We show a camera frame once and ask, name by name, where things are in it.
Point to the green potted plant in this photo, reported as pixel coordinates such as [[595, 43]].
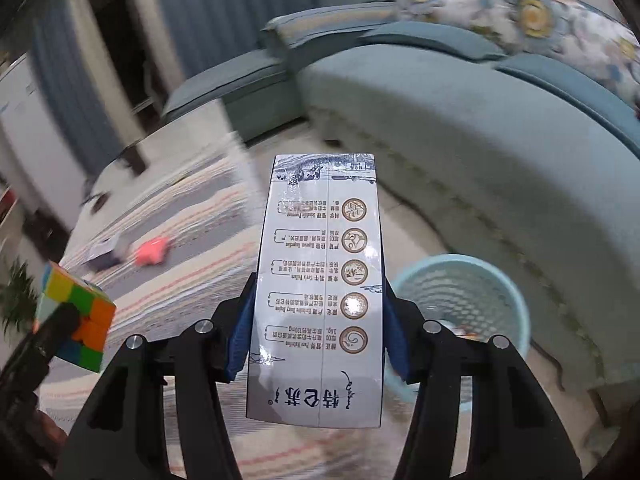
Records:
[[18, 300]]

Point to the dark blue flat carton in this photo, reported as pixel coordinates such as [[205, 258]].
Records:
[[107, 252]]

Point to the multicolour puzzle cube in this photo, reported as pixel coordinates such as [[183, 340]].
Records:
[[86, 346]]

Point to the left hand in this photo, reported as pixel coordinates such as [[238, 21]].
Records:
[[54, 434]]

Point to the teal fabric sofa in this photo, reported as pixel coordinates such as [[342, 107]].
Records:
[[515, 158]]

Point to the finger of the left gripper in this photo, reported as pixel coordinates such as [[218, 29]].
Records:
[[30, 361]]

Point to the blue window curtain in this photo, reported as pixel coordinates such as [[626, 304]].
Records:
[[206, 33]]

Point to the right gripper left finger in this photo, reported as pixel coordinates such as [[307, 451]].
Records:
[[120, 431]]

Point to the white blue milk carton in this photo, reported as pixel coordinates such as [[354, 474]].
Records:
[[316, 357]]

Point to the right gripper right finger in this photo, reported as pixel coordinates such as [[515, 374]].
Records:
[[515, 431]]

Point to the floral sofa cushion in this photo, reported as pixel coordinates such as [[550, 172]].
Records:
[[570, 31]]

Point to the red paper cup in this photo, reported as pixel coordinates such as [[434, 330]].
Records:
[[152, 252]]

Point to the light blue plastic basket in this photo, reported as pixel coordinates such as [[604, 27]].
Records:
[[469, 297]]

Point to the striped woven tablecloth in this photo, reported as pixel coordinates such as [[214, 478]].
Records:
[[205, 196]]

